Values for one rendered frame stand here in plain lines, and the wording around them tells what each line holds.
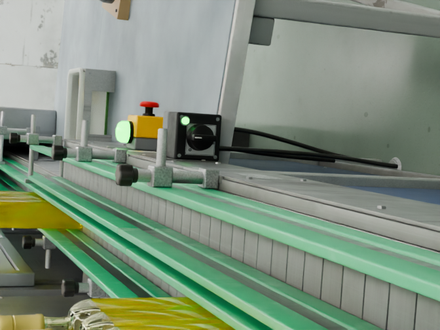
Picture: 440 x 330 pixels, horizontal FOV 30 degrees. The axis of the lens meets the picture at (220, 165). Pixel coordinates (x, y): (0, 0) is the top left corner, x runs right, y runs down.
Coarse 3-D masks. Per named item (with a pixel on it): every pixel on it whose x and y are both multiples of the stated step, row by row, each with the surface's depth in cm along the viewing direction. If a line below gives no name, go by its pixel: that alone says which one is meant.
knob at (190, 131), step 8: (192, 128) 135; (200, 128) 135; (208, 128) 135; (192, 136) 134; (200, 136) 134; (208, 136) 134; (216, 136) 135; (192, 144) 135; (200, 144) 135; (208, 144) 136
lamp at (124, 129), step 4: (120, 124) 164; (124, 124) 164; (128, 124) 164; (132, 124) 164; (116, 128) 165; (120, 128) 163; (124, 128) 163; (128, 128) 163; (132, 128) 164; (116, 132) 165; (120, 132) 163; (124, 132) 163; (128, 132) 163; (132, 132) 164; (120, 136) 163; (124, 136) 163; (128, 136) 164; (132, 136) 164; (120, 140) 164; (124, 140) 164; (128, 140) 164
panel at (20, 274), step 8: (0, 232) 225; (0, 240) 212; (8, 240) 212; (0, 248) 206; (8, 248) 201; (0, 256) 193; (8, 256) 192; (16, 256) 191; (0, 264) 183; (8, 264) 184; (16, 264) 181; (24, 264) 182; (0, 272) 171; (8, 272) 171; (16, 272) 172; (24, 272) 172; (32, 272) 173; (0, 280) 170; (8, 280) 171; (16, 280) 172; (24, 280) 172; (32, 280) 173
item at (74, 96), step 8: (72, 72) 217; (80, 72) 208; (72, 80) 223; (80, 80) 207; (72, 88) 223; (80, 88) 207; (72, 96) 223; (80, 96) 208; (72, 104) 223; (80, 104) 208; (72, 112) 223; (80, 112) 208; (72, 120) 223; (80, 120) 208; (64, 128) 223; (72, 128) 223; (80, 128) 208; (64, 136) 223; (72, 136) 224; (80, 136) 209
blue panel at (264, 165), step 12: (252, 168) 163; (264, 168) 166; (276, 168) 169; (288, 168) 172; (300, 168) 175; (312, 168) 179; (324, 168) 183; (336, 168) 186; (384, 192) 121; (396, 192) 123; (408, 192) 124; (420, 192) 126; (432, 192) 128
